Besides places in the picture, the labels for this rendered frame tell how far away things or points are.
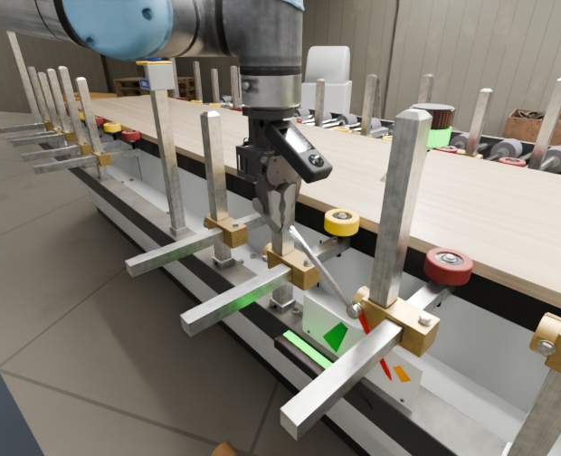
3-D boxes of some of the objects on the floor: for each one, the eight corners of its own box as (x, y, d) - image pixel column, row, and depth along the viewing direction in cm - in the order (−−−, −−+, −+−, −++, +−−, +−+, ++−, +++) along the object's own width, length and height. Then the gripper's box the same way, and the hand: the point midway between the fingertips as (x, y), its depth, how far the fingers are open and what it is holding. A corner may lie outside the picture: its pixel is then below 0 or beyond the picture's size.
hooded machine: (309, 145, 503) (313, 46, 444) (346, 147, 489) (355, 46, 430) (299, 156, 449) (301, 45, 390) (339, 160, 435) (349, 45, 377)
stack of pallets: (204, 126, 627) (200, 77, 589) (180, 136, 558) (173, 80, 520) (150, 122, 658) (143, 75, 620) (121, 131, 589) (109, 79, 551)
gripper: (271, 100, 59) (272, 213, 68) (227, 106, 53) (235, 228, 63) (308, 107, 53) (304, 229, 63) (263, 113, 48) (266, 246, 57)
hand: (280, 228), depth 60 cm, fingers closed
